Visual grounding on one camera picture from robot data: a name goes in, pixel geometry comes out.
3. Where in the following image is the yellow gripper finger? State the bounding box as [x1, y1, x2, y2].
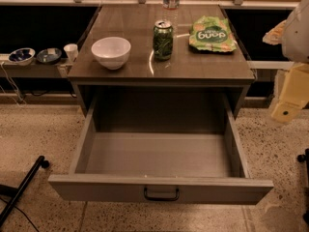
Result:
[263, 20, 286, 45]
[270, 63, 309, 124]

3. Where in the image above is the green soda can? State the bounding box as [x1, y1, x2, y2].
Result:
[153, 20, 173, 61]

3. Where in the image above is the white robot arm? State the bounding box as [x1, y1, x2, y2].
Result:
[263, 0, 309, 124]

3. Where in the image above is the open grey top drawer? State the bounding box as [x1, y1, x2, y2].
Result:
[49, 91, 273, 205]

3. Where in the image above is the black stand wheel right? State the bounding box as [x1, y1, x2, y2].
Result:
[296, 148, 309, 226]

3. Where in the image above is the green snack bag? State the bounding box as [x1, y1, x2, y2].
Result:
[189, 15, 237, 53]

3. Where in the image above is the clear plastic water bottle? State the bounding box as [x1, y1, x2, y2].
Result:
[162, 0, 180, 29]

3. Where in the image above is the grey wooden cabinet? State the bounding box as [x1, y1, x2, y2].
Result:
[69, 4, 254, 114]

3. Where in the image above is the white ceramic bowl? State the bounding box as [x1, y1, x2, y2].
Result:
[91, 37, 131, 70]

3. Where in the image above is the small white paper cup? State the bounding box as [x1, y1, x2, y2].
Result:
[64, 43, 78, 63]

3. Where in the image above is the grey blue small bowl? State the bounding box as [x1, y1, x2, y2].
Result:
[36, 48, 62, 65]

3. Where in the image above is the blue patterned bowl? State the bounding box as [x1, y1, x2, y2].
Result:
[9, 47, 35, 66]

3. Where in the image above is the black stand leg left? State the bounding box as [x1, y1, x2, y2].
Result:
[0, 156, 49, 226]

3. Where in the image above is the low side shelf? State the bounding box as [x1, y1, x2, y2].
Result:
[0, 59, 71, 78]

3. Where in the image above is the black drawer handle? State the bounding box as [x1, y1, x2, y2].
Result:
[143, 188, 180, 202]

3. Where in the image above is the white cable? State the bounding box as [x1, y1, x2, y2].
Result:
[0, 61, 27, 106]

